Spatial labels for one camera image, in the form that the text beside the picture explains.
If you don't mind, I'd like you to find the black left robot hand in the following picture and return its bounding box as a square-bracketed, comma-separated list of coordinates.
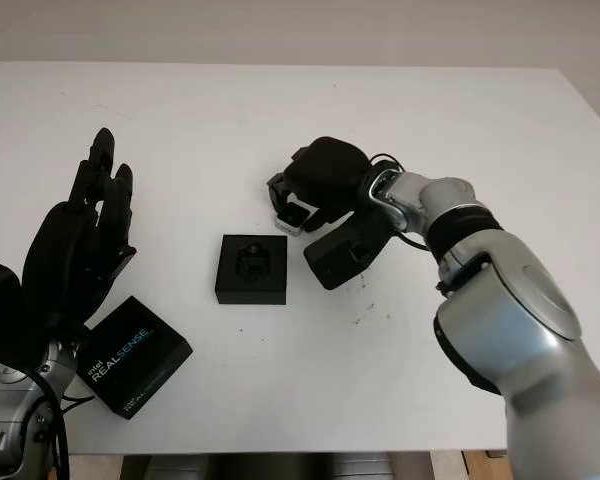
[22, 127, 137, 346]

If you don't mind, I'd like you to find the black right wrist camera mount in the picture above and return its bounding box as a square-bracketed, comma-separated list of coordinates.
[303, 214, 396, 290]

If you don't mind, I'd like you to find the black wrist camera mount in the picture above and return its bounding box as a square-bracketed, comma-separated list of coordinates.
[0, 254, 26, 371]
[303, 214, 396, 290]

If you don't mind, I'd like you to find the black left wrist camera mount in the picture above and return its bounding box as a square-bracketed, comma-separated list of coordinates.
[0, 254, 26, 371]

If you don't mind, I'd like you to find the grey robot torso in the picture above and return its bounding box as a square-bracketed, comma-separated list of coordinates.
[122, 439, 431, 480]

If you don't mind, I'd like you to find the small silver depth camera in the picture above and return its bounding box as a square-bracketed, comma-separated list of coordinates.
[274, 207, 309, 236]

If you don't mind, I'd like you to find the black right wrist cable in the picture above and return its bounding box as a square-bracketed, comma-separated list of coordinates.
[367, 153, 431, 251]

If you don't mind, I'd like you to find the black RealSense box lid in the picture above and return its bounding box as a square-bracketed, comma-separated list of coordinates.
[74, 295, 195, 420]

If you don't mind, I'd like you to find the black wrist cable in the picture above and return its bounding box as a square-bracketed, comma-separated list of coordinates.
[29, 369, 96, 480]
[367, 153, 431, 251]

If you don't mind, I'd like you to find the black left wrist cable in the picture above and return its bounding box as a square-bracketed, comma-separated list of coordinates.
[29, 369, 96, 480]

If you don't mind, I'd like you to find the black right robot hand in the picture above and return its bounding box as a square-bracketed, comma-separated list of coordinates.
[265, 135, 377, 236]

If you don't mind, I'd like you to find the black camera box with foam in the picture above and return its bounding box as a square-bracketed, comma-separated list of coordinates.
[213, 233, 288, 306]

